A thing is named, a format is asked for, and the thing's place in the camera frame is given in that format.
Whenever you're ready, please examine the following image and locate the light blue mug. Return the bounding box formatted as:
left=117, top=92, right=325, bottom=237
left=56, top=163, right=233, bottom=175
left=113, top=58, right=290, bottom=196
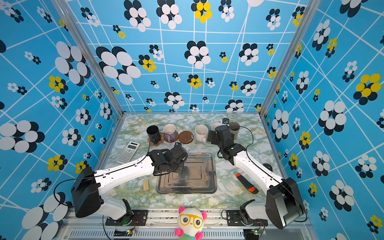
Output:
left=211, top=123, right=223, bottom=131

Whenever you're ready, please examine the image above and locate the white mug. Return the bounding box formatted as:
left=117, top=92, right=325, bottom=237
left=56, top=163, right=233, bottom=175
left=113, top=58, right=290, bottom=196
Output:
left=195, top=125, right=209, bottom=143

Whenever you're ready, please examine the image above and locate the scratched round wooden coaster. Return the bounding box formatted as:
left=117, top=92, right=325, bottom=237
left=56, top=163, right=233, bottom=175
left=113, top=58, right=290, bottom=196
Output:
left=178, top=131, right=194, bottom=144

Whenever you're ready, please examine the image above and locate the stainless steel cup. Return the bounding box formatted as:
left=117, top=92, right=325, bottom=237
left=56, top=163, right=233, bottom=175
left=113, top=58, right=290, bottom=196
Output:
left=229, top=122, right=241, bottom=142

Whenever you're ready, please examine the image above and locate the purple mug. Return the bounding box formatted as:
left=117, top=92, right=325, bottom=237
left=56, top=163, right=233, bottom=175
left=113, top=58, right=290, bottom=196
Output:
left=163, top=124, right=179, bottom=143

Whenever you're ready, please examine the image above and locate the black mug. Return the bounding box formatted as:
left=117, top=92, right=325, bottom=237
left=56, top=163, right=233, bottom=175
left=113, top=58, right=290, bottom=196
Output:
left=146, top=125, right=161, bottom=144

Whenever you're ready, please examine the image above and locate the paw shaped wooden coaster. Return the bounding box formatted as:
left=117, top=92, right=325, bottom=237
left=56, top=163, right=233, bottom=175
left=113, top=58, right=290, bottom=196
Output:
left=147, top=136, right=164, bottom=147

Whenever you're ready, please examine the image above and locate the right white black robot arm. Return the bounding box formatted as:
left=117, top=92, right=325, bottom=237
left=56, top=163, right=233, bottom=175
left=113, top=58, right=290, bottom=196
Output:
left=208, top=125, right=308, bottom=230

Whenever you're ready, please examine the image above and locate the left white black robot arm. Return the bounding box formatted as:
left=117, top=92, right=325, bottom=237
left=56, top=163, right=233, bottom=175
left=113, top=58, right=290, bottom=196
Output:
left=71, top=143, right=188, bottom=224

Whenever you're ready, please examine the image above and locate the metal serving tray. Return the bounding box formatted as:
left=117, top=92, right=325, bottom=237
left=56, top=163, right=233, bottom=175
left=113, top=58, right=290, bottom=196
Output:
left=156, top=153, right=217, bottom=194

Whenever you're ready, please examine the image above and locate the small wooden block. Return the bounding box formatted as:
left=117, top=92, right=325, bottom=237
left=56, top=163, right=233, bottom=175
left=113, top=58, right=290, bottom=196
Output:
left=143, top=179, right=149, bottom=191

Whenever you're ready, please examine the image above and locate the black computer mouse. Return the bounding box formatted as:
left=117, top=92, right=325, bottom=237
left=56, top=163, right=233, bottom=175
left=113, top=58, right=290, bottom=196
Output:
left=263, top=164, right=273, bottom=172

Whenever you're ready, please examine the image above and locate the panda plush toy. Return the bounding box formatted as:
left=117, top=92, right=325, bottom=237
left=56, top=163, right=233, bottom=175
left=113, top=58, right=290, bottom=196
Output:
left=175, top=207, right=207, bottom=240

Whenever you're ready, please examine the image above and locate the black orange utility knife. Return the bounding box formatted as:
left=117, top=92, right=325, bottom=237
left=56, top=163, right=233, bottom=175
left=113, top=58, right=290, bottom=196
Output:
left=236, top=173, right=259, bottom=194

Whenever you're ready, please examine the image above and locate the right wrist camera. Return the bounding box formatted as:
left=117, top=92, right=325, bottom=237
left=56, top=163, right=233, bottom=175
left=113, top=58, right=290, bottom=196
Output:
left=222, top=118, right=230, bottom=126

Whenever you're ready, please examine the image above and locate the aluminium front rail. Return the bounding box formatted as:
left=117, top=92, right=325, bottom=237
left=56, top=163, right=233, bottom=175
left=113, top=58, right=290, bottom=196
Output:
left=57, top=209, right=317, bottom=240

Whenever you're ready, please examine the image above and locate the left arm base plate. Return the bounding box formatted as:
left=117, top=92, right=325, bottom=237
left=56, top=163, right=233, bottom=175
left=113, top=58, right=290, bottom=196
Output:
left=105, top=210, right=149, bottom=227

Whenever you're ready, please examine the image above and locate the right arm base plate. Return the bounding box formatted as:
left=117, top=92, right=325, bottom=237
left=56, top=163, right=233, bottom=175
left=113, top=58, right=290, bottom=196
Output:
left=224, top=210, right=269, bottom=228

